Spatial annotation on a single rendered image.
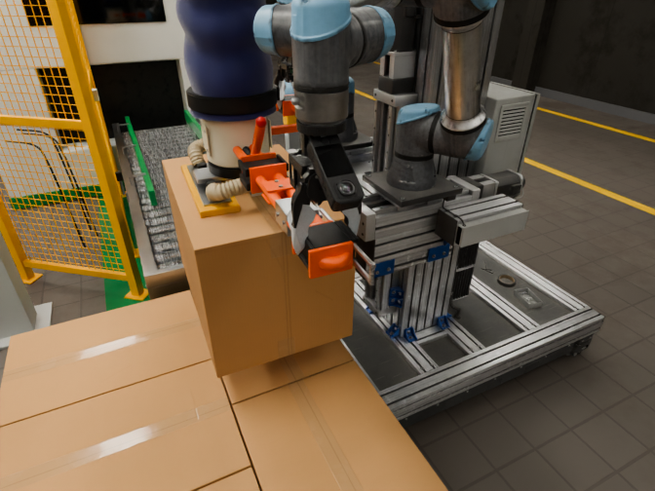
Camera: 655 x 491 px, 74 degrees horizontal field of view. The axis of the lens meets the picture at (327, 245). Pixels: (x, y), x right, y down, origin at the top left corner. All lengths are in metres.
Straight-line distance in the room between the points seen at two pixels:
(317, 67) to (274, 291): 0.65
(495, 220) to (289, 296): 0.68
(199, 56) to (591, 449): 1.94
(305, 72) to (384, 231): 0.80
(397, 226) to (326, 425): 0.60
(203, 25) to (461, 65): 0.58
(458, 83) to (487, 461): 1.40
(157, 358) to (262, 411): 0.41
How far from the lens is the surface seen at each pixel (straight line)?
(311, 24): 0.59
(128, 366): 1.54
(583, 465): 2.09
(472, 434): 2.01
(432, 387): 1.82
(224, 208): 1.11
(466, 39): 1.07
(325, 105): 0.60
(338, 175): 0.60
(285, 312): 1.15
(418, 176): 1.32
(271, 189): 0.88
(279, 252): 1.04
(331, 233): 0.70
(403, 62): 1.52
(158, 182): 2.84
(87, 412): 1.46
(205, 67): 1.11
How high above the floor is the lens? 1.57
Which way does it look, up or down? 31 degrees down
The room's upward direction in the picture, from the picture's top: straight up
